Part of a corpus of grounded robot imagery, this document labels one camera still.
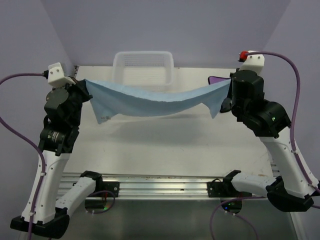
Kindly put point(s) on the right black base bracket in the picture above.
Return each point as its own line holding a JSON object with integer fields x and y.
{"x": 216, "y": 189}

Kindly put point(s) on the black base bracket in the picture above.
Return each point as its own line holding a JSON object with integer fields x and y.
{"x": 111, "y": 186}
{"x": 216, "y": 189}

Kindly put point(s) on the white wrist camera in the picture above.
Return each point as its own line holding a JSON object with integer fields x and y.
{"x": 56, "y": 76}
{"x": 253, "y": 62}

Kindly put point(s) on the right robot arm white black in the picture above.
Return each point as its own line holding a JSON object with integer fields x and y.
{"x": 293, "y": 190}

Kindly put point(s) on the aluminium mounting rail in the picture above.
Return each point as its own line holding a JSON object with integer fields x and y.
{"x": 160, "y": 187}

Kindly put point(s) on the left black base bracket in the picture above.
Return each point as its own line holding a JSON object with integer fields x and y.
{"x": 111, "y": 186}

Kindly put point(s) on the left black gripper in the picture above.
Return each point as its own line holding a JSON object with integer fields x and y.
{"x": 80, "y": 85}

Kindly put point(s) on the white plastic basket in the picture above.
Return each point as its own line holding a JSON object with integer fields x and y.
{"x": 149, "y": 70}

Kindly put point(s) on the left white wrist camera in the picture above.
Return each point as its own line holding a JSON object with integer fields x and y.
{"x": 56, "y": 76}

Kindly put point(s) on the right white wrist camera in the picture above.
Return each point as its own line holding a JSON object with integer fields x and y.
{"x": 253, "y": 62}

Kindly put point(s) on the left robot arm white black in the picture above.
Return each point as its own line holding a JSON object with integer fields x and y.
{"x": 43, "y": 215}

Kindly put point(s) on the purple and grey towel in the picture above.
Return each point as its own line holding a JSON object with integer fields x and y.
{"x": 215, "y": 79}

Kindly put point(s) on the light blue towel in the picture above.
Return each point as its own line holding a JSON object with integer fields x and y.
{"x": 110, "y": 99}

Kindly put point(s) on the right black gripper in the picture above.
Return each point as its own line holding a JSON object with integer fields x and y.
{"x": 230, "y": 90}

